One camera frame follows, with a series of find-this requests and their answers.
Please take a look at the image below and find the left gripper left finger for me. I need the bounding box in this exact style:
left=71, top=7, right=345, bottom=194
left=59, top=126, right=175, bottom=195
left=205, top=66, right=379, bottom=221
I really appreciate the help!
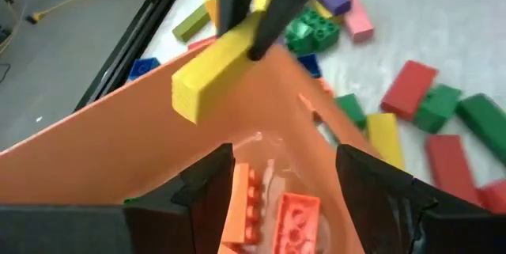
left=0, top=142, right=236, bottom=254

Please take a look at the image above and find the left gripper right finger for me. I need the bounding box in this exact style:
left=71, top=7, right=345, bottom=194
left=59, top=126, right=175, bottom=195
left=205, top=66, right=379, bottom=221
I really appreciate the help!
left=335, top=144, right=506, bottom=254

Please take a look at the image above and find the long yellow block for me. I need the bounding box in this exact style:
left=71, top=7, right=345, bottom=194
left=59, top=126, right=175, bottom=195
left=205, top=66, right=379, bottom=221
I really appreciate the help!
left=307, top=0, right=345, bottom=25
left=171, top=0, right=276, bottom=125
left=365, top=112, right=406, bottom=171

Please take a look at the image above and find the long orange studded brick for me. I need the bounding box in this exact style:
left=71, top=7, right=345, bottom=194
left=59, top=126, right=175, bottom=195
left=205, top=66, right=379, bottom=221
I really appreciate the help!
left=217, top=161, right=265, bottom=254

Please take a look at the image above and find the orange plastic bin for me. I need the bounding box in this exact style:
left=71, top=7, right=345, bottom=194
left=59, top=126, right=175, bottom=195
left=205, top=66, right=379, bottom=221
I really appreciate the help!
left=0, top=44, right=383, bottom=254

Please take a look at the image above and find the red-orange studded brick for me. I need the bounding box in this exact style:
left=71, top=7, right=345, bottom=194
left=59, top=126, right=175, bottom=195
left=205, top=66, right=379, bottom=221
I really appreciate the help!
left=271, top=191, right=322, bottom=254

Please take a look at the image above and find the small yellow block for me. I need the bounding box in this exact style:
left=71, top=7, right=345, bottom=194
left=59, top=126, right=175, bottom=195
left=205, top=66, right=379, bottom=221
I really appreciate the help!
left=202, top=0, right=221, bottom=28

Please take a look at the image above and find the dark green studded brick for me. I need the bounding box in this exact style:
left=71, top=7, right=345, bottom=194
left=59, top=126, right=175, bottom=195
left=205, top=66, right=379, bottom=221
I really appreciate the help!
left=302, top=7, right=341, bottom=52

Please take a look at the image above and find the long olive green block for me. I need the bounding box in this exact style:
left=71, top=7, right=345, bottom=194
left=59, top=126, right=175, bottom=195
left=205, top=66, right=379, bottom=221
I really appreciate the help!
left=172, top=2, right=212, bottom=44

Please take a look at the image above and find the long red block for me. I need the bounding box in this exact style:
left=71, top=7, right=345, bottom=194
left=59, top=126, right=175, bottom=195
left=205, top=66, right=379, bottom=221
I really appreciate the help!
left=425, top=134, right=481, bottom=207
left=379, top=59, right=440, bottom=122
left=187, top=35, right=219, bottom=52

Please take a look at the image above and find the long pink block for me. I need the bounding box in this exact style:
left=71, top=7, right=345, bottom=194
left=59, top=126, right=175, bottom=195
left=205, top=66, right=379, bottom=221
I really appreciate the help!
left=342, top=0, right=376, bottom=44

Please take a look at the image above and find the small red block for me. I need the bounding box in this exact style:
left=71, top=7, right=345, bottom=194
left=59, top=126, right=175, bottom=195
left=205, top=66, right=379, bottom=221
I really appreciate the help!
left=476, top=178, right=506, bottom=215

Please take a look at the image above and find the small green block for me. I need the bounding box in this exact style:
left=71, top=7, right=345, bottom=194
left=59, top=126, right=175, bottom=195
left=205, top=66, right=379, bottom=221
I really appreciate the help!
left=413, top=83, right=463, bottom=135

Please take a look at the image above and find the small blue studded brick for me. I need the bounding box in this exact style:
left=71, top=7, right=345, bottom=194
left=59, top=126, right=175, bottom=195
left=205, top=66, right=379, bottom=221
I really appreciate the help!
left=126, top=56, right=162, bottom=82

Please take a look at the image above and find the green cube block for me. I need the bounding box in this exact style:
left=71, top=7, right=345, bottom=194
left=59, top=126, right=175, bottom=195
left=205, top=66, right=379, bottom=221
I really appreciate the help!
left=334, top=93, right=368, bottom=131

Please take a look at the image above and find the black metal table frame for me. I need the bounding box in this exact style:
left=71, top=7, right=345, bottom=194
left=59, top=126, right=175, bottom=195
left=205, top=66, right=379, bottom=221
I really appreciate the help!
left=74, top=0, right=197, bottom=113

